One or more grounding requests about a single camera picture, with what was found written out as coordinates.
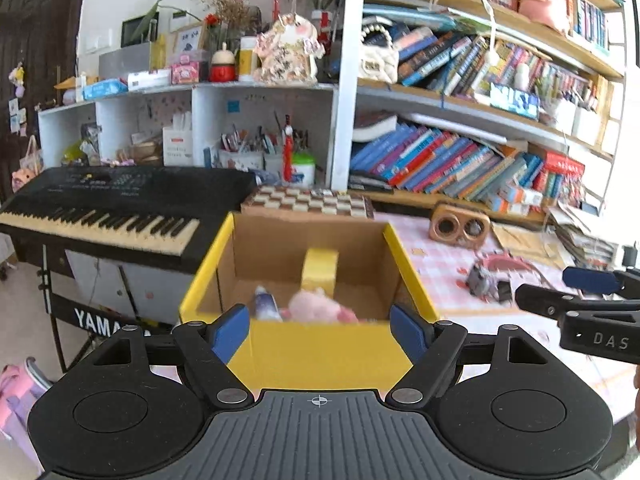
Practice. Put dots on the white box with red label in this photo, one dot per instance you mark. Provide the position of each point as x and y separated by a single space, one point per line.
177 147

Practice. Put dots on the grey box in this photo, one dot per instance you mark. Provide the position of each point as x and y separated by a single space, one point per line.
122 62

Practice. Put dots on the red hanging tassel ornament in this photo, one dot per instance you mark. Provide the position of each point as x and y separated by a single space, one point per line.
288 152

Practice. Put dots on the dark wooden door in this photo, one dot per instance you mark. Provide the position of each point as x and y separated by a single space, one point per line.
35 35

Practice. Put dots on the pink plush toy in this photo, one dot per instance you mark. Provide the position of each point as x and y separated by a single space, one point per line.
320 307

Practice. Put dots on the white pen holder with pens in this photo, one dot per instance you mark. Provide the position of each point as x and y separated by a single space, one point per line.
242 160

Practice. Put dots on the blue printed box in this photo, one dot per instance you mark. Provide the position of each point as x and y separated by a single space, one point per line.
515 101

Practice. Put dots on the blue tissue pack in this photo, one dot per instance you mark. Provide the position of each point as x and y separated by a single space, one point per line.
105 90

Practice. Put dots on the white bottle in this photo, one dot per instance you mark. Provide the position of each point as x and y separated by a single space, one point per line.
266 305

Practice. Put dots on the red round doll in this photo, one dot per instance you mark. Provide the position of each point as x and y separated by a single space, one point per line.
222 70

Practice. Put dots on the black keyboard stand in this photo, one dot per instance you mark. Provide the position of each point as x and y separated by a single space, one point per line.
90 317

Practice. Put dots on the black picture frame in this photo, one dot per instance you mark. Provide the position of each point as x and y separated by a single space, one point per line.
135 30

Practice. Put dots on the pink box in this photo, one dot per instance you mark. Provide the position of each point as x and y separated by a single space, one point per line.
187 72

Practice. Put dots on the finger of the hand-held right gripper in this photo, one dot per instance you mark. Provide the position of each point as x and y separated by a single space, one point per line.
545 301
590 280

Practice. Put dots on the black electronic keyboard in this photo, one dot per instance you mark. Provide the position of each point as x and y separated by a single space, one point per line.
125 185

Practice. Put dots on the yellow and white canister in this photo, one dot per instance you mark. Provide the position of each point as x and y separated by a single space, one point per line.
248 60

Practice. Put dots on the tall white wooden bookshelf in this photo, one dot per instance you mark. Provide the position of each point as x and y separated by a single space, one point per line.
345 110

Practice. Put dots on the yellow tape roll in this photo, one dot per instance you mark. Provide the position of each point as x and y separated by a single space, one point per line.
320 270

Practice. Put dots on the dried flower bouquet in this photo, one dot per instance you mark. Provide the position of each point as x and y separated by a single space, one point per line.
227 0

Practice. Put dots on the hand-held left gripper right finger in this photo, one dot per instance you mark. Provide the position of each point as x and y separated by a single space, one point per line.
406 332

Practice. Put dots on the green leaf plant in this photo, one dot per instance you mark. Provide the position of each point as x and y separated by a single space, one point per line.
150 17

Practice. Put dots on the pink plush bag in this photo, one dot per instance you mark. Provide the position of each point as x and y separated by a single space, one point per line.
542 2

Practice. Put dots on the white storage boxes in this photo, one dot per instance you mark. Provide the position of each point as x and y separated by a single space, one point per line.
575 120

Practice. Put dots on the row of colourful books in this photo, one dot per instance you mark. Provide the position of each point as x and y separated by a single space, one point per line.
590 15
440 165
440 60

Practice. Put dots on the pink checked cloth desktop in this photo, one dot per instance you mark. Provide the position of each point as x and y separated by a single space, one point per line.
440 270

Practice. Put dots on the low white shelf unit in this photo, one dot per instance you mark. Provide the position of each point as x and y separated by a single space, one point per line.
199 130

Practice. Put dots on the pile of papers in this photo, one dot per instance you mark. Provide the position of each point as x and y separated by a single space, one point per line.
585 240

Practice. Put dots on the white tub with green lid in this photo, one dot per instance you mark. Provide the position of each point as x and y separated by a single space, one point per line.
303 172

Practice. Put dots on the flat white box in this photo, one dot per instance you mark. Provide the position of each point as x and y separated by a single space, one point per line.
149 81

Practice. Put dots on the small black object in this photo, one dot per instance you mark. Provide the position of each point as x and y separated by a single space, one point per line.
505 292

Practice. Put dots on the pink backpack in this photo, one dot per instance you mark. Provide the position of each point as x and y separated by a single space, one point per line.
20 395

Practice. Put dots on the wooden speaker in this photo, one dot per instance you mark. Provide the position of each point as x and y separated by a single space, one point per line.
457 227

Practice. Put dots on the yellow cardboard box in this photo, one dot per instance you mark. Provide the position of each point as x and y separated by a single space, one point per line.
310 350

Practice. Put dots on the small grey toy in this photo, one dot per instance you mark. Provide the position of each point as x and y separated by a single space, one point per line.
482 282

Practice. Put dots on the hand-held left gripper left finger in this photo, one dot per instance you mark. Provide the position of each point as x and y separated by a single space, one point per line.
231 332

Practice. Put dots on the wooden chessboard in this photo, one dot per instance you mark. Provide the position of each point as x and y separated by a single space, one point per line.
310 200

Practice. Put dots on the brown cardboard sheet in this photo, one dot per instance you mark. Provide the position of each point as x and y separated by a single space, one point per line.
525 242

